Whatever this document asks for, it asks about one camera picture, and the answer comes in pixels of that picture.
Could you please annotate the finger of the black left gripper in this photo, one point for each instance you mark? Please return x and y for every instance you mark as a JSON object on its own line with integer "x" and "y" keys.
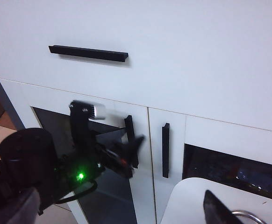
{"x": 119, "y": 165}
{"x": 131, "y": 148}

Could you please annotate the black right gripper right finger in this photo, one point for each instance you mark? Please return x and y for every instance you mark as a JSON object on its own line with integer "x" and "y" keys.
{"x": 215, "y": 212}

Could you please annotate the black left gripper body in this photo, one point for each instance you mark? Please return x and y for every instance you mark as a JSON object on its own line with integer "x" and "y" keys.
{"x": 80, "y": 168}

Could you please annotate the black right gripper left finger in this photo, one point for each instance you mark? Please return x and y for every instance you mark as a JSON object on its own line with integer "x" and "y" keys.
{"x": 26, "y": 212}

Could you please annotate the white glass cabinet door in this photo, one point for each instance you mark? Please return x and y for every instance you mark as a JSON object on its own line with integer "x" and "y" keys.
{"x": 176, "y": 140}
{"x": 143, "y": 198}

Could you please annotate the white table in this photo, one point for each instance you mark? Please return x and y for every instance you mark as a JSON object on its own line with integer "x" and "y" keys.
{"x": 255, "y": 196}

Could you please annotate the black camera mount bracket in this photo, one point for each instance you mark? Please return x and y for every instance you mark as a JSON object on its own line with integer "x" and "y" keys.
{"x": 80, "y": 130}

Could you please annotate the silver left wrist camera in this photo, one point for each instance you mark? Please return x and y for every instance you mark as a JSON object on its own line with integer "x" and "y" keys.
{"x": 96, "y": 110}

